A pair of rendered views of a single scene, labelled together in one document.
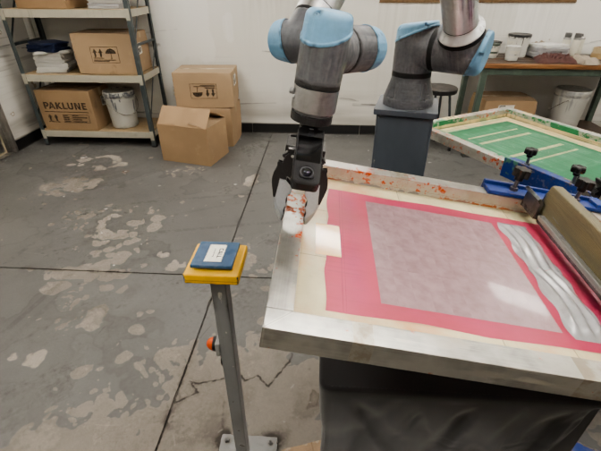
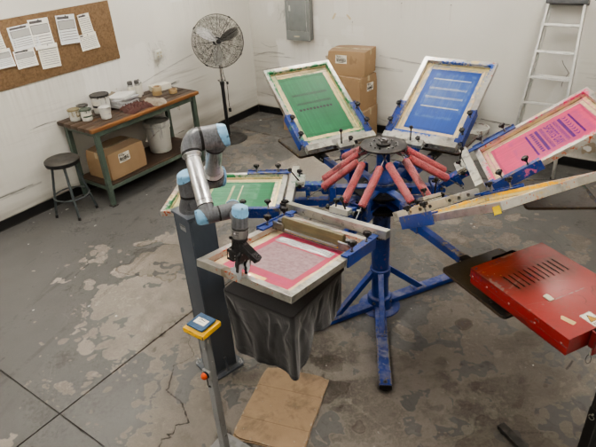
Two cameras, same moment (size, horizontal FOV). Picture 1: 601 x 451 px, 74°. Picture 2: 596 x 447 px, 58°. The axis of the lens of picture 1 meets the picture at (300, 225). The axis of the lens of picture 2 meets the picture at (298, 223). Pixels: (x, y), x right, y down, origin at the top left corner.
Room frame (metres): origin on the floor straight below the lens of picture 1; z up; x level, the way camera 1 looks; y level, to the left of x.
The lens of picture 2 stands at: (-0.70, 1.59, 2.61)
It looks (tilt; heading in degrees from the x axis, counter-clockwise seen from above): 30 degrees down; 303
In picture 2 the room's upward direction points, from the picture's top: 4 degrees counter-clockwise
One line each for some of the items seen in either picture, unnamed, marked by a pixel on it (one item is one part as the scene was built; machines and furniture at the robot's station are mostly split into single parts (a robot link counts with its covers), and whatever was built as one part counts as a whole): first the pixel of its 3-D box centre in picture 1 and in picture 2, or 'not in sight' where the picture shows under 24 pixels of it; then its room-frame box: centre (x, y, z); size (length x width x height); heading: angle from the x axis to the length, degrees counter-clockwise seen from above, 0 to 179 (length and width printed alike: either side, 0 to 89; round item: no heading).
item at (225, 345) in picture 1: (233, 382); (215, 394); (0.79, 0.21, 0.48); 0.22 x 0.22 x 0.96; 86
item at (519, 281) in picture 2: not in sight; (554, 294); (-0.62, -0.62, 1.06); 0.61 x 0.46 x 0.12; 146
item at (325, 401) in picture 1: (325, 363); (261, 334); (0.65, -0.06, 0.74); 0.45 x 0.03 x 0.43; 176
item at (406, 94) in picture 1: (409, 87); (191, 200); (1.26, -0.33, 1.25); 0.15 x 0.15 x 0.10
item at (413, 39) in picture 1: (418, 46); (189, 182); (1.26, -0.34, 1.37); 0.13 x 0.12 x 0.14; 52
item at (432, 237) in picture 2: not in sight; (445, 246); (0.01, -1.03, 0.91); 1.34 x 0.40 x 0.08; 146
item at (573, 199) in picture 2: not in sight; (483, 199); (-0.04, -1.70, 0.91); 1.34 x 0.40 x 0.08; 26
